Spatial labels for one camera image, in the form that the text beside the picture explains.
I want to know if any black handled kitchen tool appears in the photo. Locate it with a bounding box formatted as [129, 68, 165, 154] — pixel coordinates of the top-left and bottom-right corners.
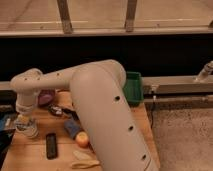
[48, 105, 79, 120]

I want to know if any white paper cup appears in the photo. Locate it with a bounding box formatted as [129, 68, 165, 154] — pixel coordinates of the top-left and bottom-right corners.
[15, 120, 38, 139]

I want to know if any purple bowl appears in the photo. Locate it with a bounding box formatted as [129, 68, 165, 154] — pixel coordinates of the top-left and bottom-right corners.
[38, 90, 55, 106]

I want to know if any green plastic tray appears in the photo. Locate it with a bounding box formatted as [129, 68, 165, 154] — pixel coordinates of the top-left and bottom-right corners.
[123, 71, 143, 107]

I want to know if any blue sponge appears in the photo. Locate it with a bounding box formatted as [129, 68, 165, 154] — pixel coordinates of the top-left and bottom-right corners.
[64, 120, 81, 139]

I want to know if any black remote control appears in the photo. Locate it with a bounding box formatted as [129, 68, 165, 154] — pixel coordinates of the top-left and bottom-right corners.
[46, 133, 58, 160]

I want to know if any yellow banana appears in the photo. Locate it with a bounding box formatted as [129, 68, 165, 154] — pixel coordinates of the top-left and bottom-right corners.
[70, 160, 100, 169]

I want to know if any pale wedge slice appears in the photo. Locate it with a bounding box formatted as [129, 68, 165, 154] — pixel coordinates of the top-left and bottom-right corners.
[73, 150, 91, 160]

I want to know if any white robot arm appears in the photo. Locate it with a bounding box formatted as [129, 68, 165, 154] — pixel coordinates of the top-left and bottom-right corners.
[10, 60, 159, 171]

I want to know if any white grey towel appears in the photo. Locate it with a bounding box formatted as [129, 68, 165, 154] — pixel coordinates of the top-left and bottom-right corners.
[16, 123, 34, 131]

